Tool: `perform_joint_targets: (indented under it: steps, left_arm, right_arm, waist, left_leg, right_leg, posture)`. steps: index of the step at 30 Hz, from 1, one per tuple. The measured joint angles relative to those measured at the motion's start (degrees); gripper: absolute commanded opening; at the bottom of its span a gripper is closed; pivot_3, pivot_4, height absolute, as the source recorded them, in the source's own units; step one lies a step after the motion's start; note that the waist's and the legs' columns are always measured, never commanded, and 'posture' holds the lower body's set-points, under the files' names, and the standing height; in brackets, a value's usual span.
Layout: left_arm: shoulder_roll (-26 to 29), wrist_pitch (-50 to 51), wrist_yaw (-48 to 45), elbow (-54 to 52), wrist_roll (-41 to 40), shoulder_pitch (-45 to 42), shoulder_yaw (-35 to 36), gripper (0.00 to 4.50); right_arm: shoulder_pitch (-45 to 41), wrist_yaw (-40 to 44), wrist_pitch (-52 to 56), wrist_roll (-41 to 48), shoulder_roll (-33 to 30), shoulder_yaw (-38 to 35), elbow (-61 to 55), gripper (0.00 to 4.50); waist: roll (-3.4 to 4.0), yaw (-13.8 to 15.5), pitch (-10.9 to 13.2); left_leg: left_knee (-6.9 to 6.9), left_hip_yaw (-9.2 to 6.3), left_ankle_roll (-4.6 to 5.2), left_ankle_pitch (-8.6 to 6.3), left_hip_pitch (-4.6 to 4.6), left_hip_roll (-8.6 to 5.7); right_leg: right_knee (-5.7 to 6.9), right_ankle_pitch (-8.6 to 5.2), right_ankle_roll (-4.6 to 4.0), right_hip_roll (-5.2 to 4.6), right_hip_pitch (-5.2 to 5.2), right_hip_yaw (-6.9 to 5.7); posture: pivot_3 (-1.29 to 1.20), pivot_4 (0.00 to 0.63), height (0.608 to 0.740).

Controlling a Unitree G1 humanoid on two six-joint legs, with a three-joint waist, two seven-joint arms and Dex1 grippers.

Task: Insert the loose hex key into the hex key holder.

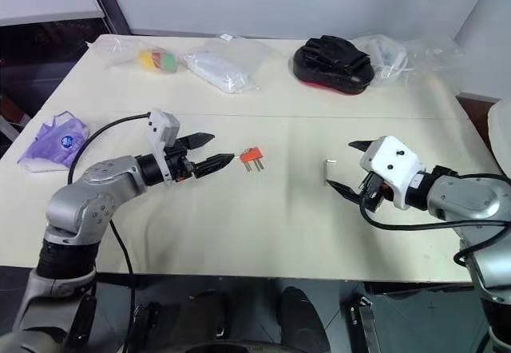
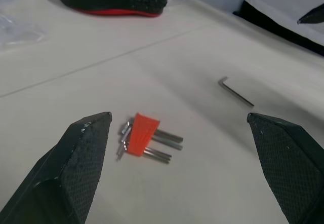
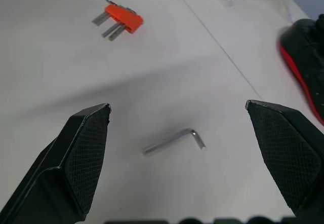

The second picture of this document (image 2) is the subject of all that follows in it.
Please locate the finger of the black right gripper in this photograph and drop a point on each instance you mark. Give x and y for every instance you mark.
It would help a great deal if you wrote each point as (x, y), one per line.
(312, 16)

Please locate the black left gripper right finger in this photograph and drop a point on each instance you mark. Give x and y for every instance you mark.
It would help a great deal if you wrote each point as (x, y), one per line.
(291, 163)

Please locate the red plastic hex key holder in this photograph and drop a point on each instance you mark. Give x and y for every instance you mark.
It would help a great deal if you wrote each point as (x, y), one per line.
(141, 135)

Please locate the single hex key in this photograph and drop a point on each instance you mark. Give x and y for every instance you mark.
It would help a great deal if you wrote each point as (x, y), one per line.
(236, 94)

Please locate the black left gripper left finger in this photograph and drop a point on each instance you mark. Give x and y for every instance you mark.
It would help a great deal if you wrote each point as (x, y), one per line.
(63, 173)

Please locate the clear plastic bag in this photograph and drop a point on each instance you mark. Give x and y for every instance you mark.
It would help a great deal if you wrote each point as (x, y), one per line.
(17, 31)

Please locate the hex keys in orange holder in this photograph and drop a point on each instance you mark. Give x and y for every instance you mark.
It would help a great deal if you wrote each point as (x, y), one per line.
(169, 145)

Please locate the black edge strip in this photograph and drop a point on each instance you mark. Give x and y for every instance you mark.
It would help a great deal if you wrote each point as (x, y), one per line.
(278, 27)

